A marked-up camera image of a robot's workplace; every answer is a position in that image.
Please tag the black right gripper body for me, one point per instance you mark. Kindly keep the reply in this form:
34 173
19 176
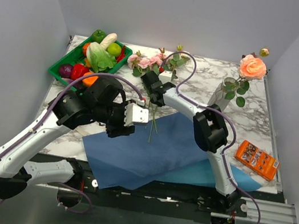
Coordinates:
157 103

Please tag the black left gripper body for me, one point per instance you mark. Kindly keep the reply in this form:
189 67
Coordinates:
114 117

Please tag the pink flower stem bunch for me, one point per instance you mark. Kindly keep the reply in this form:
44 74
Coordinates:
141 65

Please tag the dark blue wrapping paper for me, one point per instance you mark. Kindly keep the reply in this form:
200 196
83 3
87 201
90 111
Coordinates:
133 162

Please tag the pink rose stem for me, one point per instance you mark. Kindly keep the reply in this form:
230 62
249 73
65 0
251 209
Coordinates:
251 67

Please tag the light blue wrapping paper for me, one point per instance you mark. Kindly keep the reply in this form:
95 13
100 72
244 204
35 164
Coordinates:
201 174

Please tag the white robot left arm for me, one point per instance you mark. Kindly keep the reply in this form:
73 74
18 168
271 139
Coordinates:
104 101

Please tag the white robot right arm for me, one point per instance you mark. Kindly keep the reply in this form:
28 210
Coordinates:
210 134

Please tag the white ceramic vase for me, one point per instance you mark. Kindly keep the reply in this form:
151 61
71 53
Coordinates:
218 98

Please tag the orange carrot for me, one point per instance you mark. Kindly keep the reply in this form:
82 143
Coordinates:
89 80

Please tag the red chili pepper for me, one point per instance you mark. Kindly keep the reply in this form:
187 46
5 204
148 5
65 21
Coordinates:
122 54

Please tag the purple eggplant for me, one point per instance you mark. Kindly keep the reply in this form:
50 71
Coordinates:
66 80

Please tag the green lettuce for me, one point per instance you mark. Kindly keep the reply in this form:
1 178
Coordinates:
99 59

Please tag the red bell pepper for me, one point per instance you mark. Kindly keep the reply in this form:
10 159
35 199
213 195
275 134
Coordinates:
78 71

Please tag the green lime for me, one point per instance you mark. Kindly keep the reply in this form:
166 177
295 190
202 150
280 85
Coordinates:
114 49

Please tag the purple onion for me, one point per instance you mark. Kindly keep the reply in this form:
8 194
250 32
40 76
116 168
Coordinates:
65 70

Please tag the white daikon radish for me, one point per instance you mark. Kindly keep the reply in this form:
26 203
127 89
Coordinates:
109 39

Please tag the green plastic crate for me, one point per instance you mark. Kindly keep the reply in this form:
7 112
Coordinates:
76 56

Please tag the green bell pepper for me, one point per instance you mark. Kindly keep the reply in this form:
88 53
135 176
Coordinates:
98 36

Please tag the orange snack box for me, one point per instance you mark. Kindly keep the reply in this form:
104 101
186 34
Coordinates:
257 160

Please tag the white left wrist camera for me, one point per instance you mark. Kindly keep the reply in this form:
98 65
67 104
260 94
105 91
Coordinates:
135 114

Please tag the aluminium frame profile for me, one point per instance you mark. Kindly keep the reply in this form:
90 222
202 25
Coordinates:
270 216

